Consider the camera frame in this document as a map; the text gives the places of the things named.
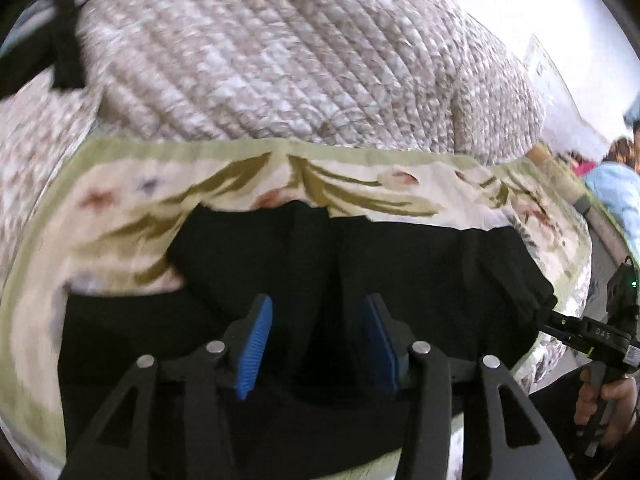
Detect black pants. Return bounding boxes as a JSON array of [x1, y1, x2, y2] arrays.
[[58, 202, 554, 479]]

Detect person's right hand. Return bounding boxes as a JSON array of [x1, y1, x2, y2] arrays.
[[572, 369, 640, 450]]

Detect person in light blue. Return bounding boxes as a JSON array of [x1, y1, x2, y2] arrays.
[[564, 94, 640, 256]]

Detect green floral fleece blanket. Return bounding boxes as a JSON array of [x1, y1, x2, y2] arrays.
[[1, 136, 591, 479]]

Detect quilted beige floral comforter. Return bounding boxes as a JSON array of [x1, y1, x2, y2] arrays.
[[1, 0, 544, 270]]

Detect black garment on comforter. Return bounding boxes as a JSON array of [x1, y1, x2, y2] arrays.
[[1, 0, 86, 99]]

